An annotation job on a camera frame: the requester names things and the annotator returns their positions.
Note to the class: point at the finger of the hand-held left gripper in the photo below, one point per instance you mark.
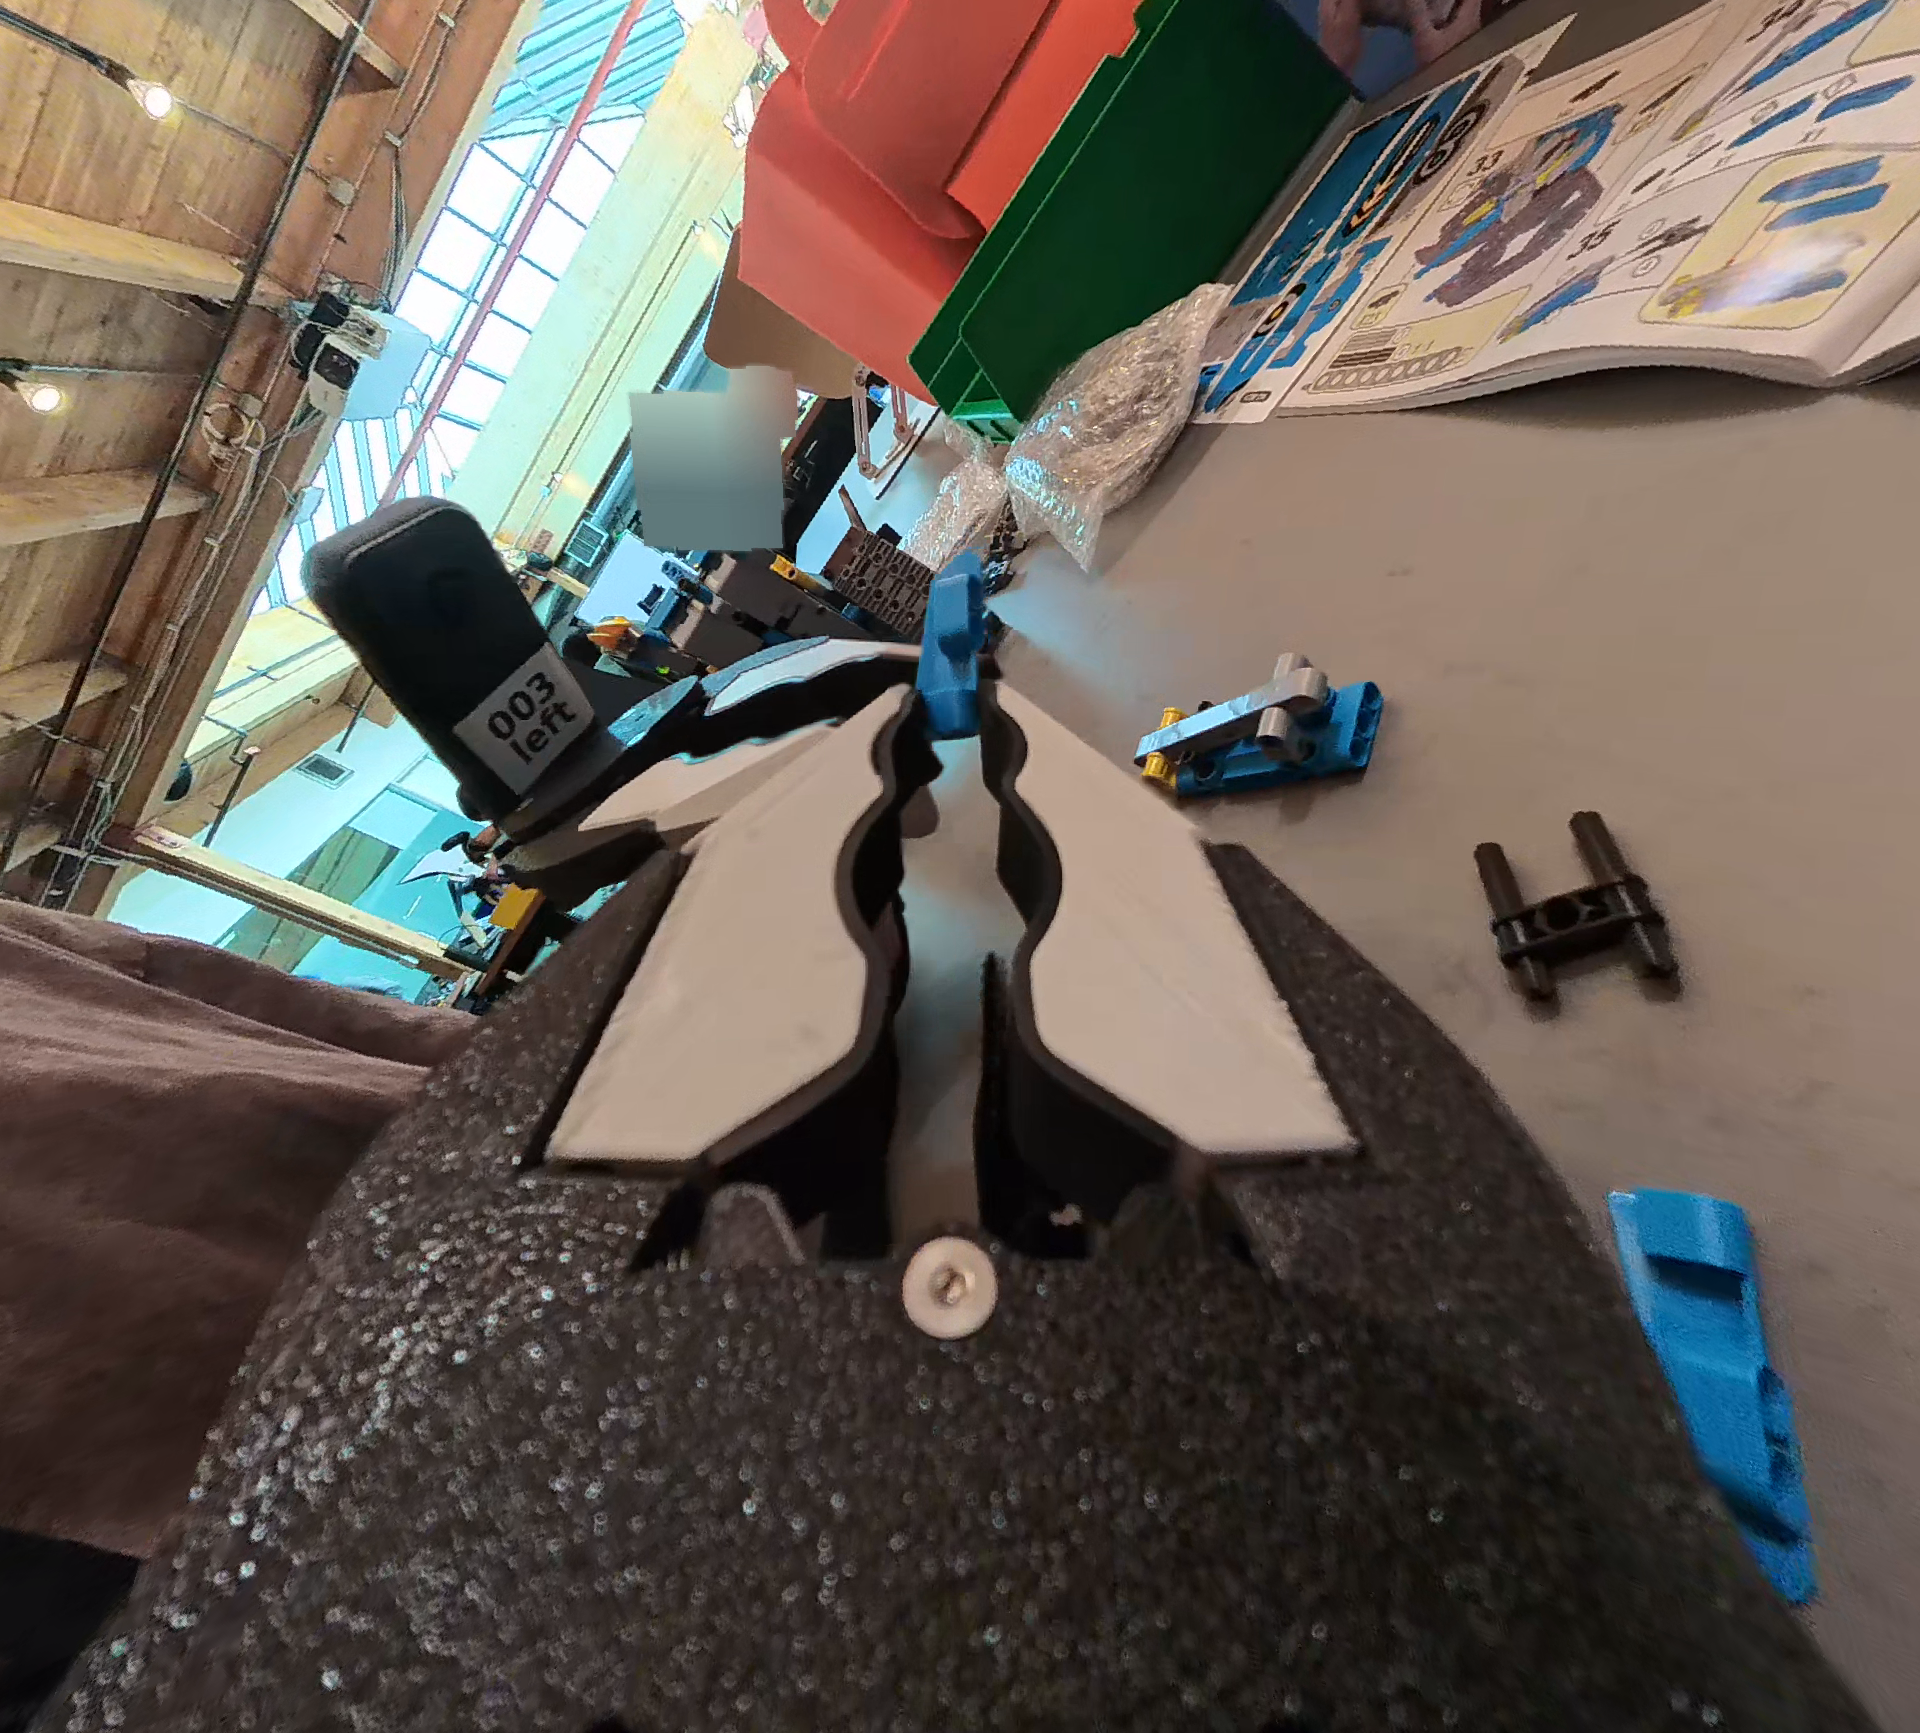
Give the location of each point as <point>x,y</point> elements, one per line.
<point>810,671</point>
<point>674,796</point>

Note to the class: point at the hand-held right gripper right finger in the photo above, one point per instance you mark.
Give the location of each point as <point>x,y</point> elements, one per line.
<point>1185,996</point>

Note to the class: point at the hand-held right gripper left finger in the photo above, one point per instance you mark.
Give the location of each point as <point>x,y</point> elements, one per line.
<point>722,1013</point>

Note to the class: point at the blue beam piece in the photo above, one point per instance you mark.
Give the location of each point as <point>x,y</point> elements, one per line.
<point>953,654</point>

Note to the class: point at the blue grey yellow brick assembly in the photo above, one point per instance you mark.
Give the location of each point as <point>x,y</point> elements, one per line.
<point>1243,745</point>

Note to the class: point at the black pin connector piece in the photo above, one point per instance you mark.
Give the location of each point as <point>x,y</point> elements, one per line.
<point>1566,921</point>

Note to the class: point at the small clear plastic parts bag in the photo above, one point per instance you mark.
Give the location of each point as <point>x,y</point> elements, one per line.
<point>959,510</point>

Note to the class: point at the ceiling lamp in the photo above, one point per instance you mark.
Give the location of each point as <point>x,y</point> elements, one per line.
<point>44,394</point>
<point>158,96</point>

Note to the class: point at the red plastic tote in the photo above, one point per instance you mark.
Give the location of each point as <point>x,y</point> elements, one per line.
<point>899,188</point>

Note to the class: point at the green plastic bin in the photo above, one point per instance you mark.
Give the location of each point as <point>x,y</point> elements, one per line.
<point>1142,155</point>

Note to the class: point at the blue curved panel piece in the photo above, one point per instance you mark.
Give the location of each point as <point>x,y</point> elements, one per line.
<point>1710,1375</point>

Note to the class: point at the sticker sheet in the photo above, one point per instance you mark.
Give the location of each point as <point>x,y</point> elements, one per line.
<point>1320,262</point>

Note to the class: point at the instruction booklet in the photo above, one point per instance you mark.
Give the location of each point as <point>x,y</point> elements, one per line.
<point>1650,262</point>

